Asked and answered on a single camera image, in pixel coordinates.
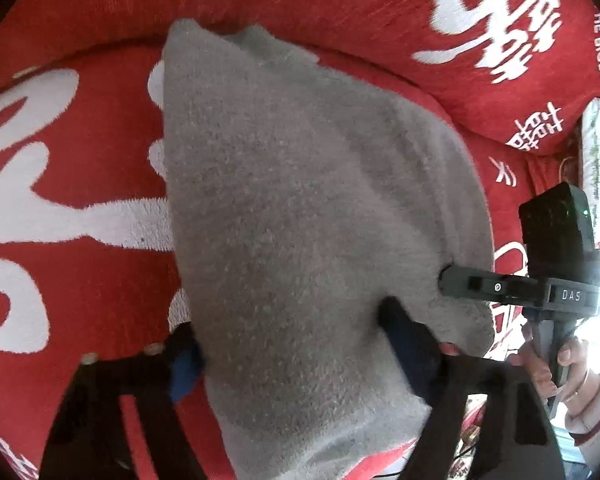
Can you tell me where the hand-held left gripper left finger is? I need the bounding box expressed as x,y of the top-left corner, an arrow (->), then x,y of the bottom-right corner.
37,322 -> 211,480

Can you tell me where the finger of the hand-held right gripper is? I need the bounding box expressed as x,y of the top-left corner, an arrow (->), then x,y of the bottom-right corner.
439,264 -> 551,308

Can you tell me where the grey fuzzy garment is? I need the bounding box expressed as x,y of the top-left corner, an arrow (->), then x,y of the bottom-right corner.
161,17 -> 496,480

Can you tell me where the person's right hand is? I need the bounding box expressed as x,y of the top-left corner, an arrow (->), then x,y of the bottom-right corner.
521,322 -> 590,402

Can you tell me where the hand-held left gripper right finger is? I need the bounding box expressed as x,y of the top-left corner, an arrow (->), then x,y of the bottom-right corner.
377,297 -> 566,480

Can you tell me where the red white-printed cushion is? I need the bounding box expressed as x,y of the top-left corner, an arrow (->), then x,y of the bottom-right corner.
0,0 -> 600,157

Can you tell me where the red white-printed blanket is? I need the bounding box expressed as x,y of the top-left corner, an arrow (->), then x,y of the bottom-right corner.
0,42 -> 536,480

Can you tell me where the person's right forearm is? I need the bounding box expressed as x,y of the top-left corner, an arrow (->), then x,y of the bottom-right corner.
564,367 -> 600,448

